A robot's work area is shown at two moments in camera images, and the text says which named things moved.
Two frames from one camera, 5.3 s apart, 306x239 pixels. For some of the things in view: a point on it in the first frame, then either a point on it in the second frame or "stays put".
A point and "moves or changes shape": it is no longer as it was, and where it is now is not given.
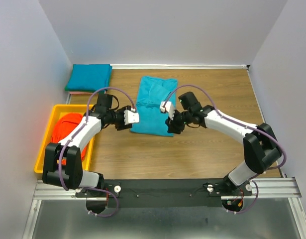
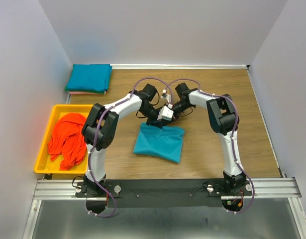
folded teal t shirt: x=94 y=76 stays put
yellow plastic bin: x=58 y=110 stays put
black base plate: x=163 y=193 stays put
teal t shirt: x=152 y=91 moves or changes shape
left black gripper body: x=117 y=118 -> x=152 y=114
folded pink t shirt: x=80 y=92 stays put
